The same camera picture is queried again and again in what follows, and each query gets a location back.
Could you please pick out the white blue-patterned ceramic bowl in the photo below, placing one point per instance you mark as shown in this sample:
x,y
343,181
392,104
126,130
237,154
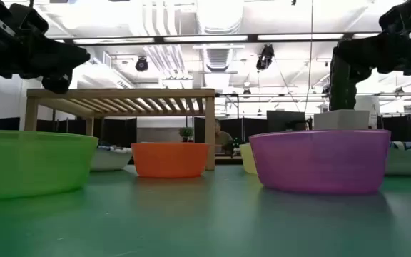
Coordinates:
x,y
410,160
111,160

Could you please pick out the black partition panel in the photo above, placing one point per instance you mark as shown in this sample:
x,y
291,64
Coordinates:
x,y
118,132
7,123
244,128
405,128

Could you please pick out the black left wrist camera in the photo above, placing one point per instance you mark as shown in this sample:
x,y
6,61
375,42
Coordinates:
x,y
20,18

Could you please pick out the black overhead frame bar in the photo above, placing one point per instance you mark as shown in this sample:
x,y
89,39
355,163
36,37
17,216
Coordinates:
x,y
159,38

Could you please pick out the orange plastic bowl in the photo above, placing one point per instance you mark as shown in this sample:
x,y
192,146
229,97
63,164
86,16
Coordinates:
x,y
170,160

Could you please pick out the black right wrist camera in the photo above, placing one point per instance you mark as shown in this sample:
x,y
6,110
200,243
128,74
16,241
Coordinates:
x,y
405,16

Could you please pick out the purple plastic bowl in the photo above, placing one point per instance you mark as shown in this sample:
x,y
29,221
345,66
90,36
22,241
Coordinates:
x,y
319,162

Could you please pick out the dark green cactus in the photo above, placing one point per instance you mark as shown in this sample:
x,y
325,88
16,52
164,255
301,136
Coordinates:
x,y
342,89

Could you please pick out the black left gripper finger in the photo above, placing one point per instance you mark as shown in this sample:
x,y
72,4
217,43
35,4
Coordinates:
x,y
58,84
68,59

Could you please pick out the green plastic bowl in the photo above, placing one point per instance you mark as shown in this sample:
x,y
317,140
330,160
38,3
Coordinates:
x,y
30,164

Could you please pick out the white hexagonal plant pot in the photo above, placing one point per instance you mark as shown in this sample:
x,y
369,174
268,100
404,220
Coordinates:
x,y
341,120

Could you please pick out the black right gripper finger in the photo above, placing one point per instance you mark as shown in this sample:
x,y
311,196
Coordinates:
x,y
360,53

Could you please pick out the yellow plastic bowl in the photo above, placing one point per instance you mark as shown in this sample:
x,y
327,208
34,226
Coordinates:
x,y
247,158

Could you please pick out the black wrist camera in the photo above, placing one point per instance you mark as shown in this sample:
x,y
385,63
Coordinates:
x,y
405,16
20,18

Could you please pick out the dark computer monitor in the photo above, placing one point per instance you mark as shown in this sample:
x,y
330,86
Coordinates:
x,y
285,121

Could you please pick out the wooden slatted shelf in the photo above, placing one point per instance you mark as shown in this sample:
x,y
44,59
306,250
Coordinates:
x,y
120,93

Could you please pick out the person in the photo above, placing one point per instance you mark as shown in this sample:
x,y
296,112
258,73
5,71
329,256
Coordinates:
x,y
222,137

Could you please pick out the black overhead camera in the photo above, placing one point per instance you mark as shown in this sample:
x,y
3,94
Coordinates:
x,y
265,57
141,64

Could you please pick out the small potted green plant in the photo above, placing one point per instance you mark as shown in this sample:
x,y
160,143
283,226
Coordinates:
x,y
186,133

